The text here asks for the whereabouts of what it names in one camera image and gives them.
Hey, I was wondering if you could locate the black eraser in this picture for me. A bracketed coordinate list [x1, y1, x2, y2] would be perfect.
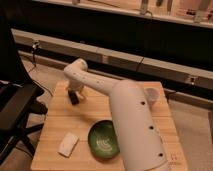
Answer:
[68, 91, 79, 105]

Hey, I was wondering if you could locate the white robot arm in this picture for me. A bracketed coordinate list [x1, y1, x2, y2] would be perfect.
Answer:
[64, 59, 172, 171]

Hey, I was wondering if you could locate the white sponge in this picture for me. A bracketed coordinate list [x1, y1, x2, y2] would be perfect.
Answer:
[58, 133, 79, 157]

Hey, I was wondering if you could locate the wooden table board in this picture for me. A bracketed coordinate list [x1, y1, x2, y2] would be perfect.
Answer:
[31, 81, 189, 171]

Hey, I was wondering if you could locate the green ceramic bowl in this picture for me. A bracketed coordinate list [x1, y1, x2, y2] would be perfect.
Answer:
[88, 120, 120, 159]

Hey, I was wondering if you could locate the black office chair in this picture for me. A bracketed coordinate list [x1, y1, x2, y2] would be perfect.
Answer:
[0, 5, 48, 165]

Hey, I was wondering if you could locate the white paper cup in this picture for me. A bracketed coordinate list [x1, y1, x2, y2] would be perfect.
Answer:
[144, 87, 159, 108]

